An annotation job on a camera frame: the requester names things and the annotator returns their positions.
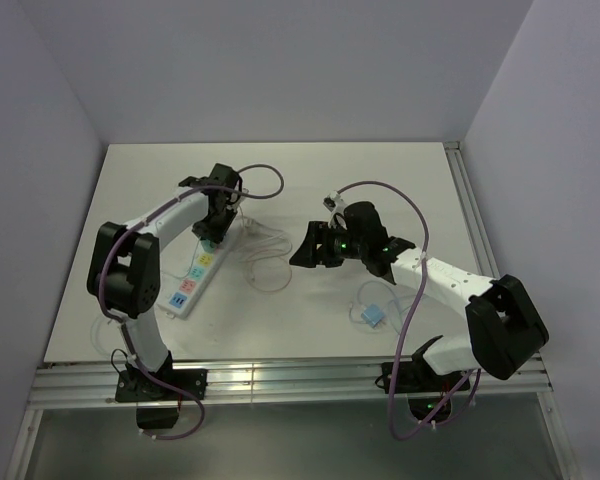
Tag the white power strip plug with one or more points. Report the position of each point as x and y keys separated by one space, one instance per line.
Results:
x=252 y=227

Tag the aluminium front rail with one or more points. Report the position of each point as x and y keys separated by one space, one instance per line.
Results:
x=93 y=385

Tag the white multicolour power strip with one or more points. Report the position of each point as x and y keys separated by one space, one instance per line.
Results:
x=181 y=290

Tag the aluminium side rail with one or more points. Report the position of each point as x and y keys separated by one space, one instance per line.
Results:
x=480 y=243

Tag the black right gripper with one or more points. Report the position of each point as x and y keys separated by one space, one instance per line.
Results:
x=308 y=255

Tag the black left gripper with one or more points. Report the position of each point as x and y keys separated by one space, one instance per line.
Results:
x=218 y=238

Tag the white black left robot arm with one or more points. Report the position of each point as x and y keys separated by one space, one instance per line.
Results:
x=125 y=272

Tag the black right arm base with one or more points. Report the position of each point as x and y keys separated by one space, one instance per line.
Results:
x=417 y=380

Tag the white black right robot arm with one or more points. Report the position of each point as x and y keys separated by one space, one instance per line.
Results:
x=503 y=327

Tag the teal charger plug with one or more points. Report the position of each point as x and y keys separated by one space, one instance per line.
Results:
x=209 y=246

